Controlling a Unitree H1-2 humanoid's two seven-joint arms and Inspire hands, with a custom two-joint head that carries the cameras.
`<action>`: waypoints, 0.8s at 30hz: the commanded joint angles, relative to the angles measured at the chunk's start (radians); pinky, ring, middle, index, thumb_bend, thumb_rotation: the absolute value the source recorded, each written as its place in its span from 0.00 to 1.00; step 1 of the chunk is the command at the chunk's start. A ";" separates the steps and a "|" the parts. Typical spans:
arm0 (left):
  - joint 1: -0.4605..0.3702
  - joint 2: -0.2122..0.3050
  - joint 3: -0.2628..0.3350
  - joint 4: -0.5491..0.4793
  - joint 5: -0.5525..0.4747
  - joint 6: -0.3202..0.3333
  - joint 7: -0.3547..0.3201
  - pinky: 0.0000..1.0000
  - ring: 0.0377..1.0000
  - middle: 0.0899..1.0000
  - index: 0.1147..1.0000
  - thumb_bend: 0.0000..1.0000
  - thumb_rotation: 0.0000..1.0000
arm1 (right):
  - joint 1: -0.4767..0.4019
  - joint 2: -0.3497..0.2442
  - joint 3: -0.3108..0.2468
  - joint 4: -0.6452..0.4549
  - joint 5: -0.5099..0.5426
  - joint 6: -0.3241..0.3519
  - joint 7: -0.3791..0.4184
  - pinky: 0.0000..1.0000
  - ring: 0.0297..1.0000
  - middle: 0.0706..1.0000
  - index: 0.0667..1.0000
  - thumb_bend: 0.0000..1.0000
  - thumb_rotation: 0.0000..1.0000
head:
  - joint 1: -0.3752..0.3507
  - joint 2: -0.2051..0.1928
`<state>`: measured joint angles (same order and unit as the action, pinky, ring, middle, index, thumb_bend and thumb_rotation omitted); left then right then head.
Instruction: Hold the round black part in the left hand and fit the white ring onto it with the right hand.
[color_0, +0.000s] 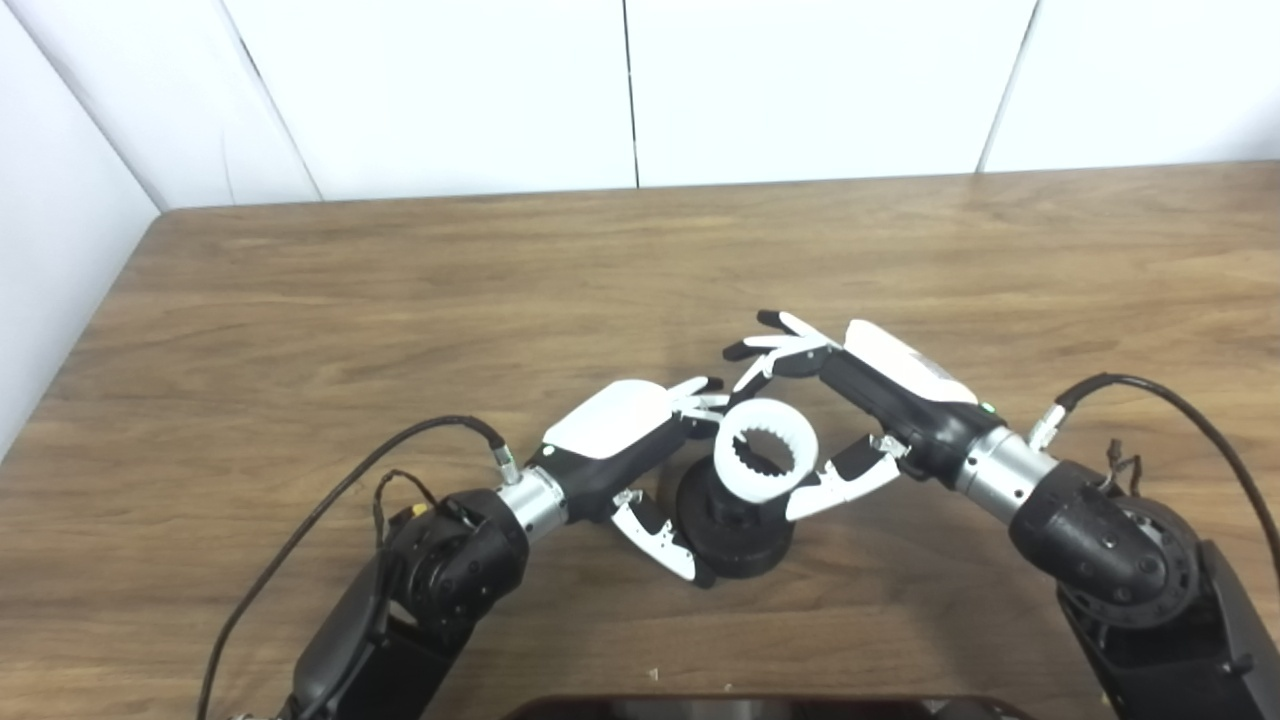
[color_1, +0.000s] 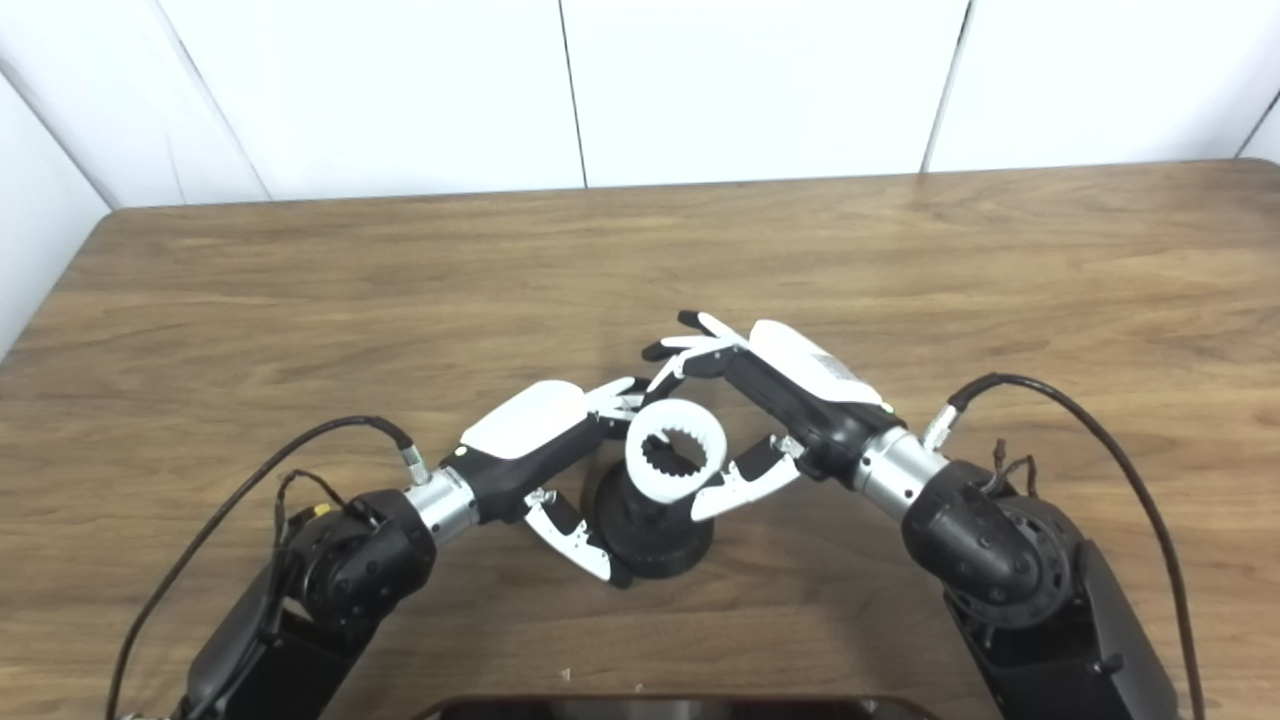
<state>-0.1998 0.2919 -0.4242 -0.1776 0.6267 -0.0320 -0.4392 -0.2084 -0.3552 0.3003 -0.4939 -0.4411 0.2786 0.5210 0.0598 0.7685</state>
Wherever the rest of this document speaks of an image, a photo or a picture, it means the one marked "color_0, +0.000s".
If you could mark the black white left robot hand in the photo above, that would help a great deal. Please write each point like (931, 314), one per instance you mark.
(620, 420)

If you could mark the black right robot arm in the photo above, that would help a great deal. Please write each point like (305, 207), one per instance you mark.
(1100, 540)

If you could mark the glossy black robot chest edge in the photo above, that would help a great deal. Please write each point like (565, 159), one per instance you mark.
(760, 710)

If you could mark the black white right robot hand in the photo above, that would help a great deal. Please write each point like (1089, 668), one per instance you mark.
(910, 390)

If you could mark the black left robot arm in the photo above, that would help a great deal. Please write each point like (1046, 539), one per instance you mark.
(450, 580)

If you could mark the round black part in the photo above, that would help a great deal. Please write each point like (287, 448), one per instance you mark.
(740, 555)

